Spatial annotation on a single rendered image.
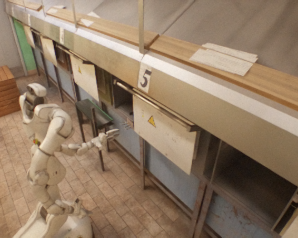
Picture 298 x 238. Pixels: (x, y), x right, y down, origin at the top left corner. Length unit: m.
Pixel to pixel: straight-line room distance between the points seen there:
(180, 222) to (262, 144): 1.69
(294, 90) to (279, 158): 0.22
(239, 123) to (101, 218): 1.88
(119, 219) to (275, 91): 1.96
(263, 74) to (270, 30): 0.26
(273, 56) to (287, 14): 0.24
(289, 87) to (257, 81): 0.10
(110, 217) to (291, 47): 2.09
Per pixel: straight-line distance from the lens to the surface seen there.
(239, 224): 1.77
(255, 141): 0.82
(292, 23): 1.06
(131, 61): 1.22
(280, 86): 0.80
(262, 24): 1.07
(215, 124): 0.88
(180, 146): 1.42
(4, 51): 5.81
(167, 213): 2.41
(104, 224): 2.38
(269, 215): 1.56
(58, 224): 1.89
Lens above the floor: 2.04
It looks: 34 degrees down
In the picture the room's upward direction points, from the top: straight up
